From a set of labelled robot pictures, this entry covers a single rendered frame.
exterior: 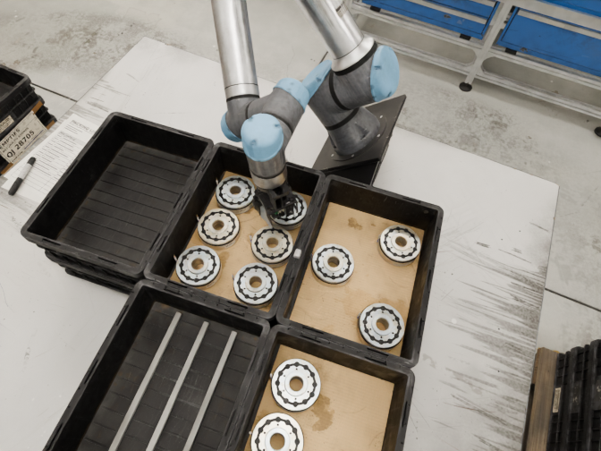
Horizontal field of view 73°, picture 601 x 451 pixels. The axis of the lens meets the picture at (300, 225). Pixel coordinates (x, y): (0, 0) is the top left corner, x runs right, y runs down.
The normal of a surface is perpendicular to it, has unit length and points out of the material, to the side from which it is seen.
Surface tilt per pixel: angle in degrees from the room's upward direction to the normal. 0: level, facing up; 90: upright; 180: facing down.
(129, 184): 0
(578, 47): 90
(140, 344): 0
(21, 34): 0
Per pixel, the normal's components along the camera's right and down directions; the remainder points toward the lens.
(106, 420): 0.05, -0.49
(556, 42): -0.40, 0.79
